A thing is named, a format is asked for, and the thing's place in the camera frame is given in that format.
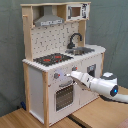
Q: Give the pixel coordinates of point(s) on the grey range hood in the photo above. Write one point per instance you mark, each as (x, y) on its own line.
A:
(48, 18)

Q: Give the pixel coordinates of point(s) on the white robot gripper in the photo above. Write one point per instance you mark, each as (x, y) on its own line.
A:
(82, 79)

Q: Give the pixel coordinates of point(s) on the toy oven door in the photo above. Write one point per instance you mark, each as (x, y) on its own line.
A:
(64, 97)

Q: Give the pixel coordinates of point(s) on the red stove knob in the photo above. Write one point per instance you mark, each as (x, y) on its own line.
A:
(56, 75)
(74, 68)

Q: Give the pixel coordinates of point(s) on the grey toy sink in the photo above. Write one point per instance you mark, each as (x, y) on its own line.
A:
(79, 51)

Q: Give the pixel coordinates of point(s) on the white cabinet door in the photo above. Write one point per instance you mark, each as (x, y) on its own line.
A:
(92, 66)

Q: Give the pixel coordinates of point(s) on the grey backdrop curtain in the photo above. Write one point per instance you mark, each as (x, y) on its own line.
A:
(107, 27)

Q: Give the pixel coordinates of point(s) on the toy microwave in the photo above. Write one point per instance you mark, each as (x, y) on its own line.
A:
(77, 11)

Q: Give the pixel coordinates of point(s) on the black toy stovetop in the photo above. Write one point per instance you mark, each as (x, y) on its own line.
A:
(52, 59)

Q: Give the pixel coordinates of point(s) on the wooden toy kitchen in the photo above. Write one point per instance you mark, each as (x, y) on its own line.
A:
(40, 84)

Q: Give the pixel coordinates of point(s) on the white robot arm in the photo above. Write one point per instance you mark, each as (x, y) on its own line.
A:
(106, 86)

